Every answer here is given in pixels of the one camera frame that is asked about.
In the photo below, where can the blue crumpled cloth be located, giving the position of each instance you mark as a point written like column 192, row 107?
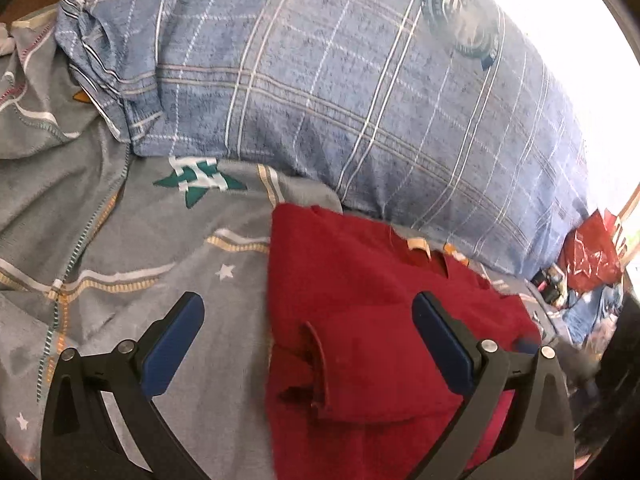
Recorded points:
column 590, row 310

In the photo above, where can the blue plaid pillow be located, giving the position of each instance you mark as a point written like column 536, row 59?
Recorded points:
column 350, row 90

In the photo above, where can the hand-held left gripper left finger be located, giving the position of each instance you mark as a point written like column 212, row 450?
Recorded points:
column 172, row 345

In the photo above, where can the red small garment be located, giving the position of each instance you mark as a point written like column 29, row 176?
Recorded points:
column 370, row 330

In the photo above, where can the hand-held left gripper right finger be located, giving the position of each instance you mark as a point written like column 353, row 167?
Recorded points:
column 442, row 346

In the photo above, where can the red plastic bag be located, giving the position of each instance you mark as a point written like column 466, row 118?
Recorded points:
column 590, row 255

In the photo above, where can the small black container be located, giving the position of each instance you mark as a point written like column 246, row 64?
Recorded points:
column 548, row 282

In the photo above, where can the grey printed bed sheet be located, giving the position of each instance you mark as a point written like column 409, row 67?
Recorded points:
column 150, row 245

